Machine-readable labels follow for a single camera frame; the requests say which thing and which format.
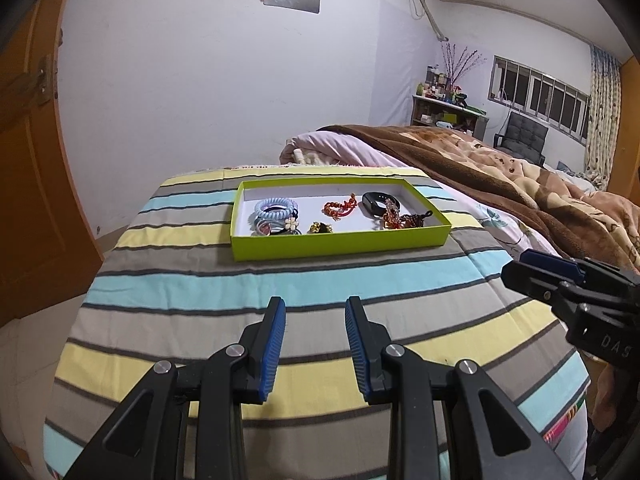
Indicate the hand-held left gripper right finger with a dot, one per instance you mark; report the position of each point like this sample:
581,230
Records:
359,355

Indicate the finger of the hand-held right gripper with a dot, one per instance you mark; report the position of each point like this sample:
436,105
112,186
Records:
530,282
550,266

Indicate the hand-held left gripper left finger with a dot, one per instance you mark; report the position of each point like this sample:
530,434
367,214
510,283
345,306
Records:
272,350

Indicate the green shallow tray box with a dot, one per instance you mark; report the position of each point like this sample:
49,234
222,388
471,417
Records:
310,247

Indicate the gold hair clip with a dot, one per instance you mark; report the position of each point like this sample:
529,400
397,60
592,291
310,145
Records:
320,228

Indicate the striped bed sheet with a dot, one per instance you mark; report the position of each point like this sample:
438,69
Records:
300,285

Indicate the dark grey chair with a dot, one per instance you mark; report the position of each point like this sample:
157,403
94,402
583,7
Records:
525,135

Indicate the brown plush blanket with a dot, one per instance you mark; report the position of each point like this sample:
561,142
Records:
450,160

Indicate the patterned window curtain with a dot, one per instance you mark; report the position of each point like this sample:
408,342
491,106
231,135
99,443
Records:
602,120

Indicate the black smart wristband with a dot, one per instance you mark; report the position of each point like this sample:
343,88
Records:
370,200

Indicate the barred window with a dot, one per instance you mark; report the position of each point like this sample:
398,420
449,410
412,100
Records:
540,97

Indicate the wooden shelf unit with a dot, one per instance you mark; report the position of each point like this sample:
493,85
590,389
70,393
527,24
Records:
440,115

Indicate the group of small bottles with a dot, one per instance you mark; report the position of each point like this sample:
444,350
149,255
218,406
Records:
440,87

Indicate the purple decorative branches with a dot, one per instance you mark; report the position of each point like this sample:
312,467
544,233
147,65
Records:
462,62

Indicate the wooden door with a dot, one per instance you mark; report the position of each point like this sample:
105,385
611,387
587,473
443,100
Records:
30,185

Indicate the metal door latch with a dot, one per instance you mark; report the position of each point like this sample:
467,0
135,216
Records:
37,80

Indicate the wall pipe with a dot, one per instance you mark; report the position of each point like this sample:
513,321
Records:
427,10

